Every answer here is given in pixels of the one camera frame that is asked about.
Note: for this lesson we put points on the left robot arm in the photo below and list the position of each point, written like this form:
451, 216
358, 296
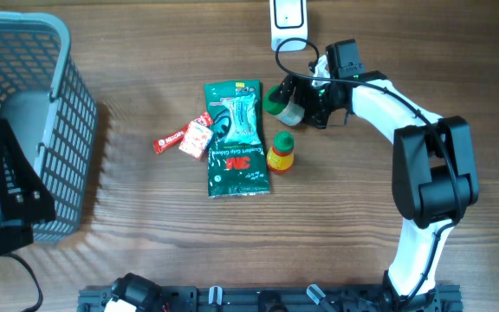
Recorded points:
12, 238

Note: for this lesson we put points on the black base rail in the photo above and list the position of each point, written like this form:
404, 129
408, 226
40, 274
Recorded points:
346, 298

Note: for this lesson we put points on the white barcode scanner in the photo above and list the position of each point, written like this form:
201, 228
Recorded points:
288, 19

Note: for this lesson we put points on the grey plastic mesh basket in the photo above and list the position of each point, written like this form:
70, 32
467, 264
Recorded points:
50, 110

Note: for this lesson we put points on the red stick sachet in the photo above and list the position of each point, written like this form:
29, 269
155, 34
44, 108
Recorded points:
170, 140

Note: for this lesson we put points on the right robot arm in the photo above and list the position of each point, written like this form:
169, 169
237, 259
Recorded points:
434, 178

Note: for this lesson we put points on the green cap sauce bottle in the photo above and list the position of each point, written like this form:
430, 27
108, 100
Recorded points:
280, 157

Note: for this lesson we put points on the green lid white jar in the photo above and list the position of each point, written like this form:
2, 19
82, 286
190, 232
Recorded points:
289, 113

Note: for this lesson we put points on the red packet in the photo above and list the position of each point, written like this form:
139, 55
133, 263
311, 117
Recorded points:
197, 138

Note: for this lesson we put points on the green 3M gloves packet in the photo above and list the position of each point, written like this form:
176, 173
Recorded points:
234, 169

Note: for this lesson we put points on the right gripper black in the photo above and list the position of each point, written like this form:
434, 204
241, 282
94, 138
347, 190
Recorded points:
319, 117

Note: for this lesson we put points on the teal white sachet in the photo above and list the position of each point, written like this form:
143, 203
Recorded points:
243, 120

